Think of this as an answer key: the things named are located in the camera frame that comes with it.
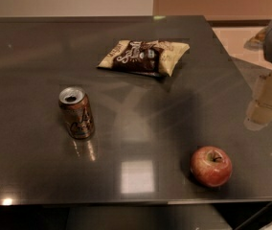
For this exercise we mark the brown chip bag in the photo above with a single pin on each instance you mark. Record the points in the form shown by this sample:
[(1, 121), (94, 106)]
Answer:
[(156, 58)]

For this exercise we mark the orange soda can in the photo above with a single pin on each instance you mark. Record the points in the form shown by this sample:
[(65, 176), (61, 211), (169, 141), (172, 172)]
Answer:
[(76, 110)]

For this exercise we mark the red apple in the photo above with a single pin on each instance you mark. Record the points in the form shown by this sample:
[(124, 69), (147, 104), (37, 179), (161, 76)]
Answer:
[(211, 166)]

